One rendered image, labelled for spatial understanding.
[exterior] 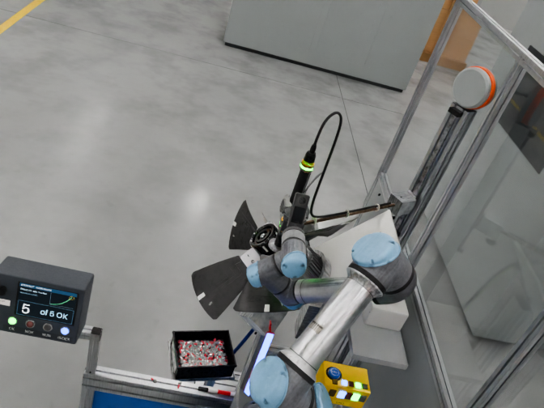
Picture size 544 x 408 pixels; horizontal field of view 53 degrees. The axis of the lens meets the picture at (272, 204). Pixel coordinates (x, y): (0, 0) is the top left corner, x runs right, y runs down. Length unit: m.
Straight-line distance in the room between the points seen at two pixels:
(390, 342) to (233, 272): 0.76
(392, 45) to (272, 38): 1.59
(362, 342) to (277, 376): 1.04
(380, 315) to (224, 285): 0.70
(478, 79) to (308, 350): 1.24
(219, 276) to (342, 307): 0.82
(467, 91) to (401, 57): 5.55
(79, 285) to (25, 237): 2.08
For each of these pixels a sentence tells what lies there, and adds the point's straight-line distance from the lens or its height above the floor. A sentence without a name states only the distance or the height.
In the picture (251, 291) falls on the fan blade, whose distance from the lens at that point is 1.89.
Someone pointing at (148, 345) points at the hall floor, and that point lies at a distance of 3.18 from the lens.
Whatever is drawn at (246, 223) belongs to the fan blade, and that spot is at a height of 1.12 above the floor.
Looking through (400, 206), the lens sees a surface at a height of 1.37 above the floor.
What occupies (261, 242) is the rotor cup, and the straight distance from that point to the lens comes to 2.03.
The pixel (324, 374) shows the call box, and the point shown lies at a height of 1.07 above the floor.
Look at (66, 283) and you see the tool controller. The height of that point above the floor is 1.25.
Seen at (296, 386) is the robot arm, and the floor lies 1.40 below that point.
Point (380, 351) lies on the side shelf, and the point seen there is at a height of 0.86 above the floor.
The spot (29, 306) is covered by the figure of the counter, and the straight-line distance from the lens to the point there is 1.74.
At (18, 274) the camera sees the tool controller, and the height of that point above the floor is 1.25.
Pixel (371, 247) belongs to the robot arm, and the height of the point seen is 1.67.
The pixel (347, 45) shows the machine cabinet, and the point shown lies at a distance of 7.54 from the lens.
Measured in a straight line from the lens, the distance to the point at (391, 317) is 2.41.
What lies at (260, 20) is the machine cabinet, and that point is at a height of 0.44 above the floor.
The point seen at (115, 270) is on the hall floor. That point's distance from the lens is 3.55.
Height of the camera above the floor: 2.45
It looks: 33 degrees down
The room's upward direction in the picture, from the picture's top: 19 degrees clockwise
